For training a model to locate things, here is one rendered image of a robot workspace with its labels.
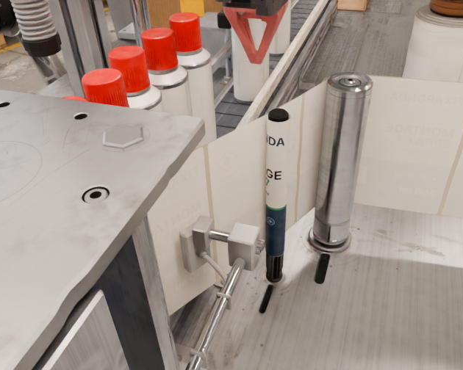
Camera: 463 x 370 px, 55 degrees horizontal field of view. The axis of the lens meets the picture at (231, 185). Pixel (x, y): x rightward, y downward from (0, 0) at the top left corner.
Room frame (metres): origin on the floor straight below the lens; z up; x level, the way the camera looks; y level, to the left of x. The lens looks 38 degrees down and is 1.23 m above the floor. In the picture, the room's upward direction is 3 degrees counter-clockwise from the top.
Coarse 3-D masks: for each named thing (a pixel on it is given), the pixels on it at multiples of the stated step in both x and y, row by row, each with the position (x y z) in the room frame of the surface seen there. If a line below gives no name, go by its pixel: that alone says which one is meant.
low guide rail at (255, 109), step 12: (324, 0) 1.12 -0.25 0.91; (312, 12) 1.03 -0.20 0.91; (312, 24) 0.99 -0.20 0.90; (300, 36) 0.88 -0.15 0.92; (288, 48) 0.82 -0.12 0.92; (288, 60) 0.78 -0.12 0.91; (276, 72) 0.71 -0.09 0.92; (276, 84) 0.70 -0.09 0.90; (264, 96) 0.63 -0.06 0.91; (252, 108) 0.59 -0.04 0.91; (252, 120) 0.57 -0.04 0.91
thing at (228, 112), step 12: (300, 0) 1.25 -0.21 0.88; (312, 0) 1.25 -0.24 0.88; (300, 12) 1.14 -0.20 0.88; (300, 24) 1.06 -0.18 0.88; (300, 48) 0.90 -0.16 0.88; (276, 60) 0.85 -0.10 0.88; (288, 72) 0.80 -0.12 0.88; (228, 96) 0.70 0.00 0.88; (216, 108) 0.66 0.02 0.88; (228, 108) 0.66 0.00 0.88; (240, 108) 0.66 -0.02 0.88; (264, 108) 0.65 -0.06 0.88; (216, 120) 0.62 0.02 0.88; (228, 120) 0.62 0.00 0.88; (240, 120) 0.62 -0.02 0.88; (228, 132) 0.58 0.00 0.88
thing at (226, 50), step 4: (228, 44) 0.73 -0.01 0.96; (220, 48) 0.71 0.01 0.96; (224, 48) 0.71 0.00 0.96; (228, 48) 0.71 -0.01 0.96; (220, 52) 0.70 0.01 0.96; (224, 52) 0.70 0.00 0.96; (228, 52) 0.71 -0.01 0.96; (216, 56) 0.68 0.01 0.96; (220, 56) 0.68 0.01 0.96; (224, 56) 0.69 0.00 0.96; (228, 56) 0.71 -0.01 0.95; (212, 60) 0.66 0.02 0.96; (216, 60) 0.66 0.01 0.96; (220, 60) 0.68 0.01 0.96; (224, 60) 0.69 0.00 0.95; (212, 64) 0.65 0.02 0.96; (216, 64) 0.66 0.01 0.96; (220, 64) 0.68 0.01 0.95; (212, 68) 0.65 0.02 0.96; (216, 68) 0.66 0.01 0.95; (212, 72) 0.64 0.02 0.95
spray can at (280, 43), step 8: (288, 8) 0.88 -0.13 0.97; (288, 16) 0.88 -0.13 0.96; (280, 24) 0.87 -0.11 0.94; (288, 24) 0.88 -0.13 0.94; (280, 32) 0.87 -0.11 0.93; (288, 32) 0.88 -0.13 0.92; (272, 40) 0.87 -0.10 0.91; (280, 40) 0.87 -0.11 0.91; (288, 40) 0.88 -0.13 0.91; (272, 48) 0.87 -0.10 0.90; (280, 48) 0.87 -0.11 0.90
